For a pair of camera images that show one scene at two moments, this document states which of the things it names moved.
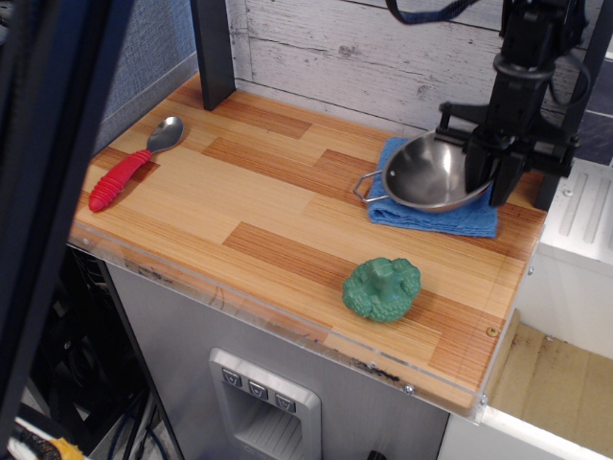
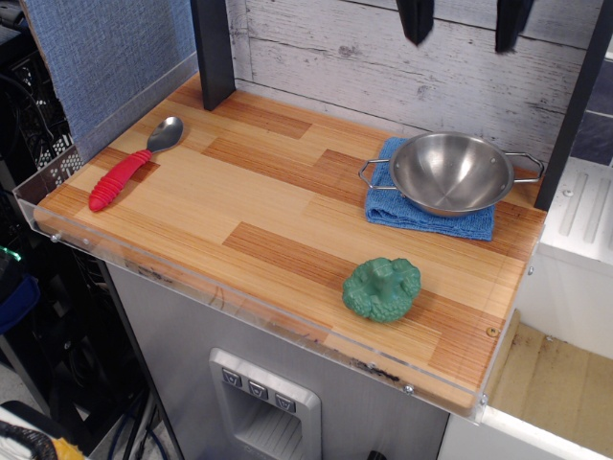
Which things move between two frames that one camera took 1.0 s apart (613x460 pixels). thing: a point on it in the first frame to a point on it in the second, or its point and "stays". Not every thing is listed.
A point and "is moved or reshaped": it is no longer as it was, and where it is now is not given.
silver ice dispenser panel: [262, 417] stays
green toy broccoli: [381, 288] stays
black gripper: [515, 113] to [510, 15]
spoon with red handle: [165, 134] stays
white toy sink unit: [552, 394] stays
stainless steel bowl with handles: [423, 172] is moved or reshaped
